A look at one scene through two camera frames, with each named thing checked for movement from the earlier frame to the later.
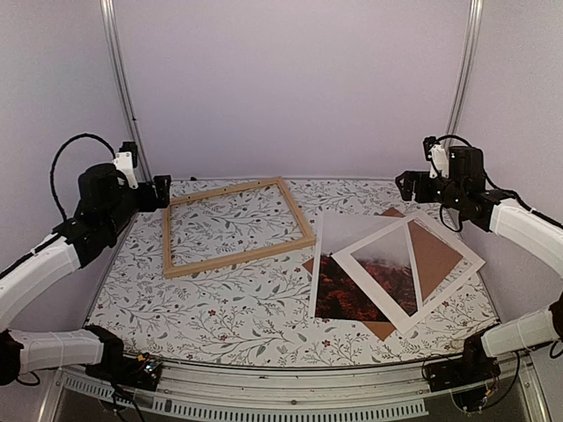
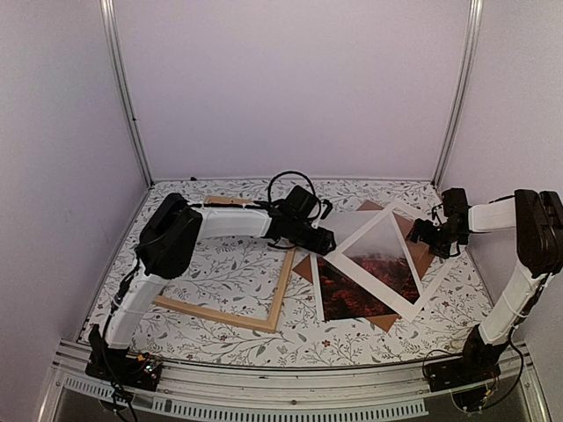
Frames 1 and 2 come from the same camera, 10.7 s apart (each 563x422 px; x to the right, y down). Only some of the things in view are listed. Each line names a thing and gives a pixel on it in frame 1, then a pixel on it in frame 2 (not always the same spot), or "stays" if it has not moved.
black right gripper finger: x=405 y=182 to x=422 y=229
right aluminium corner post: x=461 y=82 stays
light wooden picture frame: x=170 y=271 to x=227 y=316
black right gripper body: x=426 y=195 to x=443 y=239
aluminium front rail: x=384 y=389 stays
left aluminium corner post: x=108 y=10 stays
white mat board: x=394 y=308 to x=379 y=287
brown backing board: x=434 y=258 to x=420 y=254
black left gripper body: x=148 y=203 to x=300 y=239
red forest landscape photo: x=391 y=259 stays
